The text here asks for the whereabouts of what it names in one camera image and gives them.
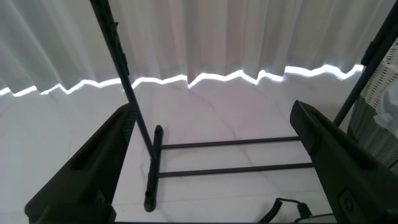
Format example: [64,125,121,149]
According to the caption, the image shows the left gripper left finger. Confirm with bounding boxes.
[24,103,139,224]

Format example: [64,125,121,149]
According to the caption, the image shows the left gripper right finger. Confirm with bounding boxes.
[289,99,398,224]

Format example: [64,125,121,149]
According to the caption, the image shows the white laundry basket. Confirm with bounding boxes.
[346,40,398,175]

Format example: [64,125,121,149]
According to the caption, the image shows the black clothes rack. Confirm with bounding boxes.
[89,0,398,213]

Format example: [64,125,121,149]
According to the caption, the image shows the black cable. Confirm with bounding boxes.
[257,197,313,224]

